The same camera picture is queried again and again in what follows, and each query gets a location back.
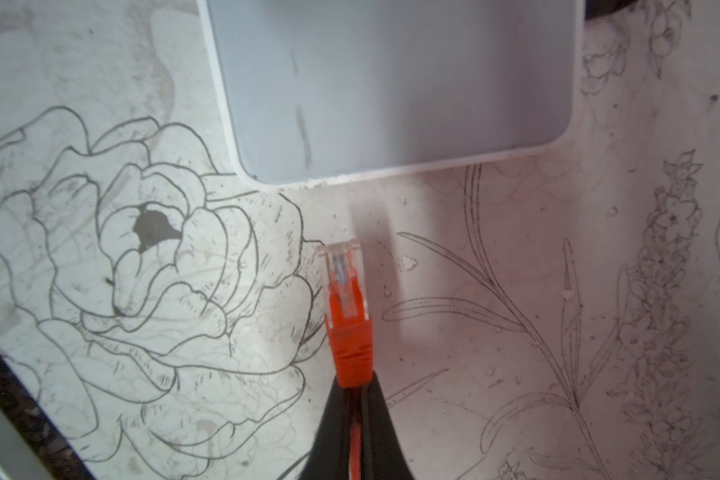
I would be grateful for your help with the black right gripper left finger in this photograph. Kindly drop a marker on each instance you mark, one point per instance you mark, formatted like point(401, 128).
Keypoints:
point(330, 453)

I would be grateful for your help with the white network switch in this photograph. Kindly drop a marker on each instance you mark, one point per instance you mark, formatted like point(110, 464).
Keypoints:
point(315, 93)

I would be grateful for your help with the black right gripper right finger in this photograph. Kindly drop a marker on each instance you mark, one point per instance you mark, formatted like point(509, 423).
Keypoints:
point(381, 456)

